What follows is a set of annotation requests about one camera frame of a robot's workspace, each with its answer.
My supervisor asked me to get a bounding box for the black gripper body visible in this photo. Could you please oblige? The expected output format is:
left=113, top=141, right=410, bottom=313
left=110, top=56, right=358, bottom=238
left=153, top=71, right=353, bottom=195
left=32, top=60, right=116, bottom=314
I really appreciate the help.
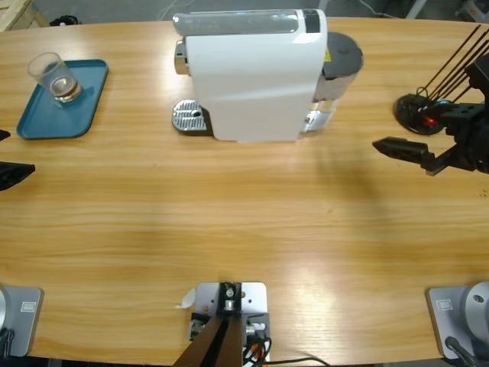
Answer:
left=445, top=114, right=489, bottom=173

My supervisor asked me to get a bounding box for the clear glass cup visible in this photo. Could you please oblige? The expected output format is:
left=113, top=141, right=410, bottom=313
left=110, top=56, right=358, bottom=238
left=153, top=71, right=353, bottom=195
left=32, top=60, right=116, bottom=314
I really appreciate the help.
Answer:
left=26, top=52, right=83, bottom=104

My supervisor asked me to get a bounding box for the chrome coffee machine lever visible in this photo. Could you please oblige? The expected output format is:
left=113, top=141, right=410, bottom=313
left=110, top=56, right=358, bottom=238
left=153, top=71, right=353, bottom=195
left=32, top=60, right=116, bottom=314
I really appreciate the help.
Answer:
left=171, top=10, right=306, bottom=37

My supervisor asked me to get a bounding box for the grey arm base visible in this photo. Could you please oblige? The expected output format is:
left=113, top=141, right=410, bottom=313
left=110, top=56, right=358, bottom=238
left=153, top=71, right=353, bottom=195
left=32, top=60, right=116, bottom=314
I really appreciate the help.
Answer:
left=0, top=285, right=44, bottom=357
left=426, top=281, right=489, bottom=360

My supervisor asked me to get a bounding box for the white capsule coffee machine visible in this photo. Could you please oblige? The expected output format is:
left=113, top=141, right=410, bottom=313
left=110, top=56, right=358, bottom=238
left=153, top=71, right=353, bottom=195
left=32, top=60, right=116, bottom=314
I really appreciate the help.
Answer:
left=170, top=8, right=329, bottom=145

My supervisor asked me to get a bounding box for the black capsule holder with rods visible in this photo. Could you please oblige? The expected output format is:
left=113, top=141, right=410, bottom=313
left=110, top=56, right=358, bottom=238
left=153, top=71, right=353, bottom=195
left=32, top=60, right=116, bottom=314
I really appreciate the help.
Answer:
left=393, top=24, right=489, bottom=135

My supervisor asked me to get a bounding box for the teal plastic tray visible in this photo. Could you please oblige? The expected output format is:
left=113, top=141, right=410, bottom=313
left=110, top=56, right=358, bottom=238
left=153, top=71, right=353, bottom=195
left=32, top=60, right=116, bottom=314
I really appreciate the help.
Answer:
left=15, top=59, right=110, bottom=141

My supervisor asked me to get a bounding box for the black floor object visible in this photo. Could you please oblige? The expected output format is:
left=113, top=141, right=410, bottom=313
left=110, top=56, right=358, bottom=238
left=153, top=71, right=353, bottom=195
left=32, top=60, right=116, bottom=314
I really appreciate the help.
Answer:
left=49, top=15, right=83, bottom=28

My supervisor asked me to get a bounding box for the metal drip tray grate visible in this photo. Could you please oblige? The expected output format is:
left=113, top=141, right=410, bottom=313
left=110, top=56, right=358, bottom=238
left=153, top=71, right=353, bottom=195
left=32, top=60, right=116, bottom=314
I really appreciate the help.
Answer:
left=170, top=98, right=213, bottom=137

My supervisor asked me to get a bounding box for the white mounting block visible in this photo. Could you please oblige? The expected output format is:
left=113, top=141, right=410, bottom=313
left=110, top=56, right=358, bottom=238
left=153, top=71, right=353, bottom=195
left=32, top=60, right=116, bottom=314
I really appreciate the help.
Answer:
left=189, top=281, right=273, bottom=364

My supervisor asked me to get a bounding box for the white tape scrap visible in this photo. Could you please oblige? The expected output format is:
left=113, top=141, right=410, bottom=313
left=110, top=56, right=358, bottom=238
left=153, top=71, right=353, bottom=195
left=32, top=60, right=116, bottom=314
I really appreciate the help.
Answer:
left=174, top=288, right=196, bottom=310

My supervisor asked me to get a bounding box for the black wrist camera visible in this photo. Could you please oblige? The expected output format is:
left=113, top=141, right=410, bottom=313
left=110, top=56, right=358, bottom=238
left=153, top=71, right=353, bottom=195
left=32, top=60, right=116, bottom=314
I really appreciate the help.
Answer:
left=465, top=52, right=489, bottom=104

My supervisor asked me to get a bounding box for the white frame leg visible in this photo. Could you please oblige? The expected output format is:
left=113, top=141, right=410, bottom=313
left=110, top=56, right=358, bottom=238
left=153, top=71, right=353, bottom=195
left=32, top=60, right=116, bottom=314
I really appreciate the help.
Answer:
left=404, top=0, right=429, bottom=19

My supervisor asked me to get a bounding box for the black base cable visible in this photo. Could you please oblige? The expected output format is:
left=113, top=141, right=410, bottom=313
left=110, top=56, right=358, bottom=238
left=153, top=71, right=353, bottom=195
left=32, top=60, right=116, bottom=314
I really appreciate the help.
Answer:
left=0, top=327, right=15, bottom=357
left=445, top=336, right=478, bottom=367

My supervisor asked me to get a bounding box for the orange and white cable bundle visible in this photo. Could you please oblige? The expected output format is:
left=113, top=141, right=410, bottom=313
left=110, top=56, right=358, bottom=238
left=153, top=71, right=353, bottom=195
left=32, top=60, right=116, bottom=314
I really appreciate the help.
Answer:
left=242, top=336, right=273, bottom=364

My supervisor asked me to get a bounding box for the dark camera post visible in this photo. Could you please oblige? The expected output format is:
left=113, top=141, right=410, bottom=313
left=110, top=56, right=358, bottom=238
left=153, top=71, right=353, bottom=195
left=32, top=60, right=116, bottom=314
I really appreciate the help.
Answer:
left=171, top=281, right=245, bottom=367

